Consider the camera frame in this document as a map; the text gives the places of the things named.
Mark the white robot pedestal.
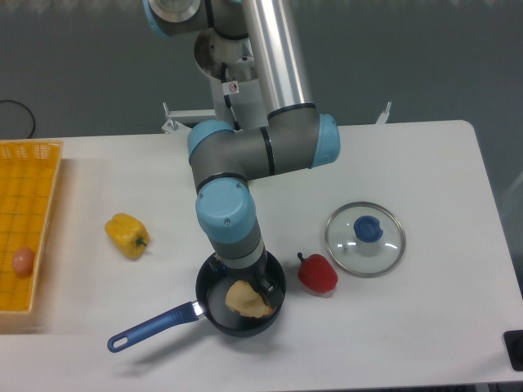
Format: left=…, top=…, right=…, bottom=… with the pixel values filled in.
left=161, top=30, right=393, bottom=135

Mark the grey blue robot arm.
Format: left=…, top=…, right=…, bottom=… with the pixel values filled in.
left=144, top=1, right=341, bottom=308

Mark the brown egg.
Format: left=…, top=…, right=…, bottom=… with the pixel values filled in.
left=11, top=247, right=35, bottom=277

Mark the black corner device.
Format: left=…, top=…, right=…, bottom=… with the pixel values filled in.
left=503, top=330, right=523, bottom=372

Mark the black cable loop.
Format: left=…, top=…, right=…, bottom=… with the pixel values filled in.
left=0, top=100, right=36, bottom=139

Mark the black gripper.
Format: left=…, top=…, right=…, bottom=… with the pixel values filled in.
left=212, top=248, right=284, bottom=307

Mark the glass lid blue knob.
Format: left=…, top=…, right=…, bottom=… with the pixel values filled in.
left=324, top=201, right=406, bottom=278

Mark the dark pot blue handle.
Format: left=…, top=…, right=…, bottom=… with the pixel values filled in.
left=107, top=253, right=286, bottom=353

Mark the yellow bell pepper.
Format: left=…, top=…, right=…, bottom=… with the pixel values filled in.
left=105, top=213, right=150, bottom=261

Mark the beige bread loaf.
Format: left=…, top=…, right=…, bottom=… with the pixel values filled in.
left=225, top=280, right=273, bottom=319

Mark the red bell pepper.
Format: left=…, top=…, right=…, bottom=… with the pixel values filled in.
left=297, top=252, right=338, bottom=294

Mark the yellow plastic basket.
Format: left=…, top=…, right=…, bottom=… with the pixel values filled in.
left=1, top=140, right=63, bottom=314

